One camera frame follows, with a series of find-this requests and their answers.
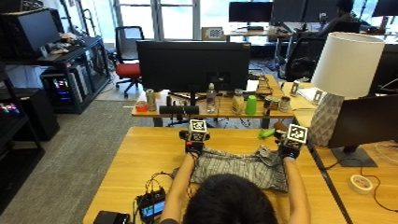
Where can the large black monitor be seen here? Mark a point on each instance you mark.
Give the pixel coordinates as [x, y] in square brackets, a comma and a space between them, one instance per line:
[193, 65]

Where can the black office chair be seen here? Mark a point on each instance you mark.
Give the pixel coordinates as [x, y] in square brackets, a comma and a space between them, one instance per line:
[304, 59]

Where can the checkerboard calibration board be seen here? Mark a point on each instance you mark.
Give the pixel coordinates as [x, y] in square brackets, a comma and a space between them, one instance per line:
[213, 33]

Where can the the person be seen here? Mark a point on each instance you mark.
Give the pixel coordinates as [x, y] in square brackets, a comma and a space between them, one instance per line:
[231, 202]

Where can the silver can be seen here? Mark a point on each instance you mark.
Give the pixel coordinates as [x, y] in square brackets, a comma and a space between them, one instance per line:
[150, 99]

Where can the black device with screen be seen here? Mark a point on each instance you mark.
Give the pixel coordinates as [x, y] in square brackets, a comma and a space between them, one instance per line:
[151, 206]

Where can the black cylindrical speaker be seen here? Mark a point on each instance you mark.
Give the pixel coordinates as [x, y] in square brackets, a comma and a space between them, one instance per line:
[178, 109]

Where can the green cup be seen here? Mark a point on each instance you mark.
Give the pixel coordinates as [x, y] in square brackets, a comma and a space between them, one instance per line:
[250, 105]

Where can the orange small cup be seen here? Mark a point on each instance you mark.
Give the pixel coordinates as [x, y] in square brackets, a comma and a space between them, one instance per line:
[141, 106]

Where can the white tape roll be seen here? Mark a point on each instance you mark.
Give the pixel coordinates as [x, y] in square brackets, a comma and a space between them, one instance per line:
[359, 184]

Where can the background black monitor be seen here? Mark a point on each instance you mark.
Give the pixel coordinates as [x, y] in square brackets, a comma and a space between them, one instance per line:
[250, 11]

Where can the grey patterned cloth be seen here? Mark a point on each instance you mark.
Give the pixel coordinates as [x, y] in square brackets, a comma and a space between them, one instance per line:
[242, 166]

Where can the marker cube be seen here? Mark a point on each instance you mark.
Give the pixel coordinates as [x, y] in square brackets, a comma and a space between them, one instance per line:
[197, 129]
[294, 136]

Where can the black monitor on stand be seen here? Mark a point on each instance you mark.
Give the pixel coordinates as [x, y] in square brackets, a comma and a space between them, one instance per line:
[366, 124]

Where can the black box device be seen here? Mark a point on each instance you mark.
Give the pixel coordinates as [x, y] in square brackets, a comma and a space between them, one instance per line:
[110, 217]

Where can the white lamp shade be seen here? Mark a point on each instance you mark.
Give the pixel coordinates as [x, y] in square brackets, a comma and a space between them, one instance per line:
[347, 63]

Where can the green toy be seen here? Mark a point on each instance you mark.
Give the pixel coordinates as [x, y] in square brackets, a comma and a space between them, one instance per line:
[266, 133]

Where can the black box on shelf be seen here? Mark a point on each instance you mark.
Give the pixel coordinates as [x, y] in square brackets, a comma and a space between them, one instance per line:
[27, 32]

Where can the right marker cube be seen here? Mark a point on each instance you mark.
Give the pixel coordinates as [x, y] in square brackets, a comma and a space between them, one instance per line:
[294, 136]

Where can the beige bottle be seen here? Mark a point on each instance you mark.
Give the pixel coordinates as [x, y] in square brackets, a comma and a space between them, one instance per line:
[236, 102]

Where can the red office chair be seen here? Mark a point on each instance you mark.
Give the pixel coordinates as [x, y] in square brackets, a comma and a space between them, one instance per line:
[127, 60]

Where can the clear water bottle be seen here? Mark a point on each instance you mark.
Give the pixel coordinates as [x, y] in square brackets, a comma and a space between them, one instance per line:
[210, 99]

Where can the glass jar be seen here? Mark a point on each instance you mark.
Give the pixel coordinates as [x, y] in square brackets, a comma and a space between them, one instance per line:
[284, 104]

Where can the black shelf unit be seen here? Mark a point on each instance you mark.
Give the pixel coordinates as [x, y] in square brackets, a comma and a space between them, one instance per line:
[65, 70]

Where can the brown round object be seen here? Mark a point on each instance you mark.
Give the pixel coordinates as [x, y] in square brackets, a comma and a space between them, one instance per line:
[279, 127]

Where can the dark drink can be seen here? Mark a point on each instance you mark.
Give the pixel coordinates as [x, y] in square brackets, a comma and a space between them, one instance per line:
[267, 105]

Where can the computer tower with lights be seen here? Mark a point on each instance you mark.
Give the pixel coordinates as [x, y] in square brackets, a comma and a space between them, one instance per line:
[61, 88]

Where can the person's left hand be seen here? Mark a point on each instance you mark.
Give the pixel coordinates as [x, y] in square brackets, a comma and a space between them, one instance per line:
[193, 146]

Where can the left marker cube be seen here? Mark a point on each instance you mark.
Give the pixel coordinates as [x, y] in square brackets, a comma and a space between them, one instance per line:
[197, 129]

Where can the person's right hand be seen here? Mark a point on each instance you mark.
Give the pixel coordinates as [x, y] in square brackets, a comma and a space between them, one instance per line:
[288, 150]

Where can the grey patterned lamp base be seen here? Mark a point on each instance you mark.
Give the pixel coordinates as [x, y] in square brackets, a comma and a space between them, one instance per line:
[324, 119]

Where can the black cabinet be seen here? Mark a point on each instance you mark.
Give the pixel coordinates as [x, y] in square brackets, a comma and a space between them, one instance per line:
[38, 113]

